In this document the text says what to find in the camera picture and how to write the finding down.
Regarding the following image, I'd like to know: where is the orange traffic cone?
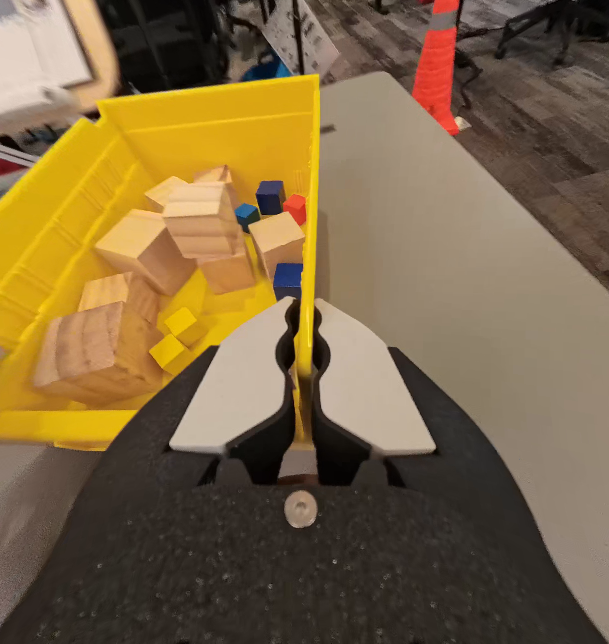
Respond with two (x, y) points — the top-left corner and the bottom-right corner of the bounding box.
(411, 0), (461, 137)

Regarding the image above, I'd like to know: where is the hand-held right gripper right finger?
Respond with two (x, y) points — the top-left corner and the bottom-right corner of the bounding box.
(312, 298), (437, 461)

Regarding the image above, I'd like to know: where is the black tripod stand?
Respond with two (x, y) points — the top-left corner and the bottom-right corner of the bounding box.
(452, 0), (484, 110)

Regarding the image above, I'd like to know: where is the pile of wooden cubes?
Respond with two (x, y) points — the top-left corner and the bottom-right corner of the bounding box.
(33, 165), (307, 407)

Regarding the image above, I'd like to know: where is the black office chair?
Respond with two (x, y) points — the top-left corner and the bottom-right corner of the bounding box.
(98, 0), (231, 92)
(495, 0), (609, 67)

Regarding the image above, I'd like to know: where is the printed paper on black stand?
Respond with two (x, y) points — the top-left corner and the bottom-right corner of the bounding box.
(261, 0), (340, 84)

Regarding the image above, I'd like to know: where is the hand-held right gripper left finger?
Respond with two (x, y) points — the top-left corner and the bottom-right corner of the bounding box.
(169, 297), (301, 457)

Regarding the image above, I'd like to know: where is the wooden sign board on stand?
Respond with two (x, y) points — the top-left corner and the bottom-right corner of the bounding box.
(0, 0), (121, 120)

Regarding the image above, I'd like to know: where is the yellow plastic bin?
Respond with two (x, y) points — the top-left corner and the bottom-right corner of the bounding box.
(0, 74), (321, 451)

